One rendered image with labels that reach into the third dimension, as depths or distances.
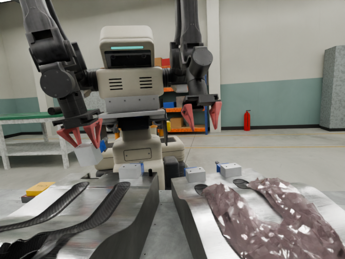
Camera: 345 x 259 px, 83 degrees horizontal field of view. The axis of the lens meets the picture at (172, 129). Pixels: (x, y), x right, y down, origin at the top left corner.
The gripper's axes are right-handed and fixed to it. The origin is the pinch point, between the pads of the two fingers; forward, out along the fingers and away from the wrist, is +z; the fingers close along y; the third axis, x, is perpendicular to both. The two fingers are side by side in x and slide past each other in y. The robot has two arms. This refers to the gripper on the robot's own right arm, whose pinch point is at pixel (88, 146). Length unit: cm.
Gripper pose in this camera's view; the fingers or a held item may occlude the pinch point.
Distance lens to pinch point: 58.0
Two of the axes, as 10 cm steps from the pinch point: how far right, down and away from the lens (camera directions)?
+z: 2.1, 9.3, 3.1
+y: 9.7, -1.6, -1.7
